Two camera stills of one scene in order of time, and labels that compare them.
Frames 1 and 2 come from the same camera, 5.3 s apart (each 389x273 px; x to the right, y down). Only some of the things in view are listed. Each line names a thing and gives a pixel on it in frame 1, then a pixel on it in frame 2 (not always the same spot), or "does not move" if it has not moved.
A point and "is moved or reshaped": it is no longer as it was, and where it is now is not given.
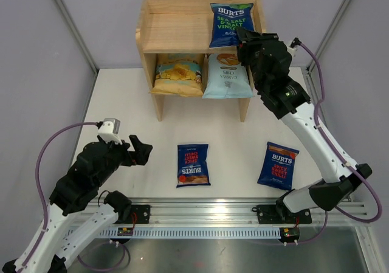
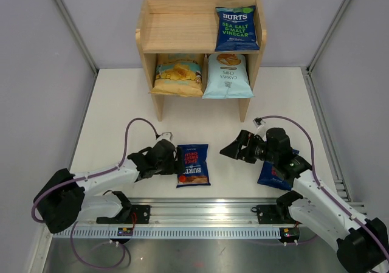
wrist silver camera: (109, 131) -> (167, 135)
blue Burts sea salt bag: (227, 17) is moved or reshaped
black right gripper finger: (245, 34) -> (233, 149)
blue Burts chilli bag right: (278, 166) does not move
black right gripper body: (250, 51) -> (257, 149)
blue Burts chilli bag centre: (192, 166) does not move
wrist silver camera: (292, 51) -> (258, 122)
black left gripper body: (120, 154) -> (169, 167)
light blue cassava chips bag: (227, 78) does not move
